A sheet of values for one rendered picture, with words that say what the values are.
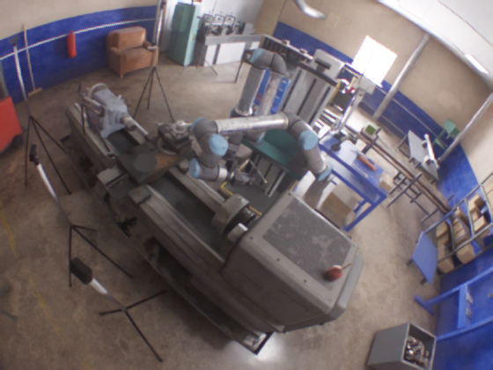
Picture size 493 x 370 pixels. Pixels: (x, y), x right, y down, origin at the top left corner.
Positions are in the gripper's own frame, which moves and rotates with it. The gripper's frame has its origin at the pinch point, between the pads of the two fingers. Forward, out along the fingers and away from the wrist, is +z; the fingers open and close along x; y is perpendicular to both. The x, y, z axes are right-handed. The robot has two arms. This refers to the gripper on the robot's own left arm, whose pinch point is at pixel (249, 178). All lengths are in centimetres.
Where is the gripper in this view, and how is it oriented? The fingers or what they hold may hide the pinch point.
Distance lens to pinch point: 122.4
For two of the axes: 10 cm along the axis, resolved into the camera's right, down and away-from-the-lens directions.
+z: 7.7, 1.2, 6.3
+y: -4.9, 7.4, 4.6
